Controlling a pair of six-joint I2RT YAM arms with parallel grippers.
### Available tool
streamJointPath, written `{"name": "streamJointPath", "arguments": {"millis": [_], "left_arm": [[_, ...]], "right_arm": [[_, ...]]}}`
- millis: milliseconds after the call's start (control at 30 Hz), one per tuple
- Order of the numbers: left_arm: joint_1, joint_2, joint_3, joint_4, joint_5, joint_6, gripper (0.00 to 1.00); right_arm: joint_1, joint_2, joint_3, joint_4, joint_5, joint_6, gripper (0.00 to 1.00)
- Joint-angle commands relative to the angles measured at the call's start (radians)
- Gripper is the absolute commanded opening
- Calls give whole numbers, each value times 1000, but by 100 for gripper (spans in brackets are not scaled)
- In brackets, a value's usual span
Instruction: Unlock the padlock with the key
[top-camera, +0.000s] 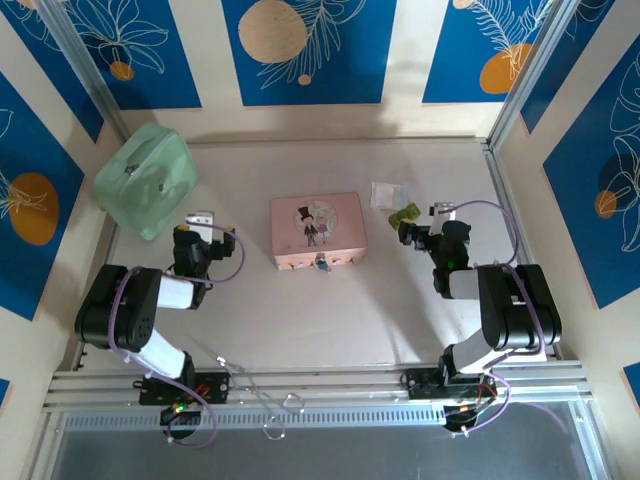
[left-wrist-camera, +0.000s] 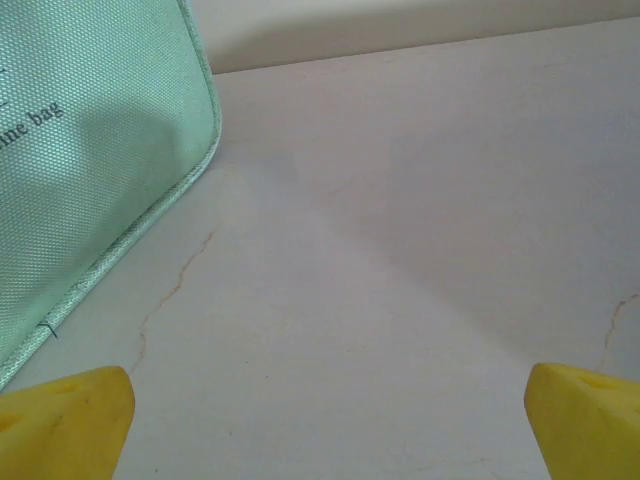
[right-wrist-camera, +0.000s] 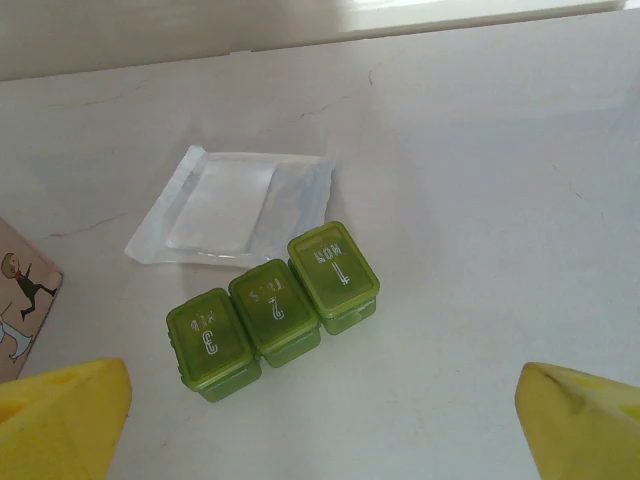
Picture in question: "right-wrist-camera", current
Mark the green three-compartment pill box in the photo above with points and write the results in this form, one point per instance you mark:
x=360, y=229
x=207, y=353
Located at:
x=272, y=310

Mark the pink illustrated card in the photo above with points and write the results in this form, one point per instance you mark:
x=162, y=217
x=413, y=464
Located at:
x=25, y=300

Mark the clear plastic gauze pouch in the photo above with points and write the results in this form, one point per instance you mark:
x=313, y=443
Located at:
x=225, y=205

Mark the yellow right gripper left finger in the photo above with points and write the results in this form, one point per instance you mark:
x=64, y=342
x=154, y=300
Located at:
x=60, y=425

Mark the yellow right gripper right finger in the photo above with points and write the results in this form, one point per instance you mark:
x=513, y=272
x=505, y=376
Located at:
x=590, y=430

